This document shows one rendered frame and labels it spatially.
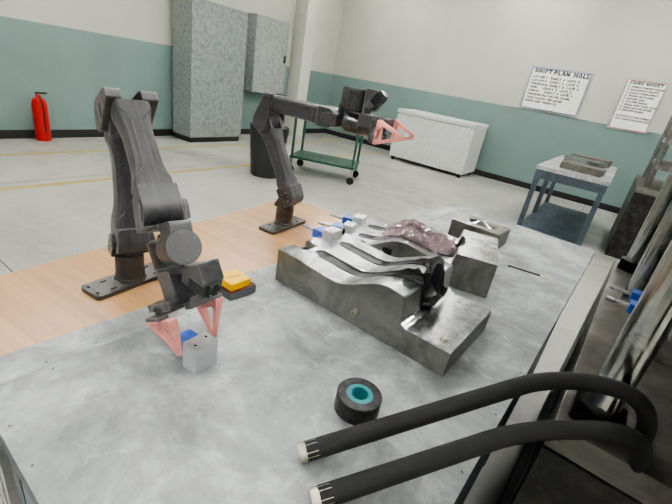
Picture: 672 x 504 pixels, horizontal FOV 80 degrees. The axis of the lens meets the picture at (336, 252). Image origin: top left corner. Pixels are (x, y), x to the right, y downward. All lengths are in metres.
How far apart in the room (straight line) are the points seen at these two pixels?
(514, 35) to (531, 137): 1.74
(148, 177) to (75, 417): 0.39
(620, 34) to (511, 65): 1.55
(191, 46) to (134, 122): 5.80
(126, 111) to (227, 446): 0.60
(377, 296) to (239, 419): 0.38
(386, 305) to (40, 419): 0.63
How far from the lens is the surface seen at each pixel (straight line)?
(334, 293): 0.96
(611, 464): 0.97
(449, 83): 8.57
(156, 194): 0.75
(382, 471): 0.63
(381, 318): 0.91
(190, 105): 6.67
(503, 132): 8.20
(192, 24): 6.63
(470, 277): 1.25
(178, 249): 0.67
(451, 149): 7.57
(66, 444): 0.73
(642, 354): 0.90
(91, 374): 0.82
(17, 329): 0.97
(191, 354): 0.77
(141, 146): 0.80
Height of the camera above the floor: 1.33
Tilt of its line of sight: 24 degrees down
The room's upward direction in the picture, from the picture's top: 10 degrees clockwise
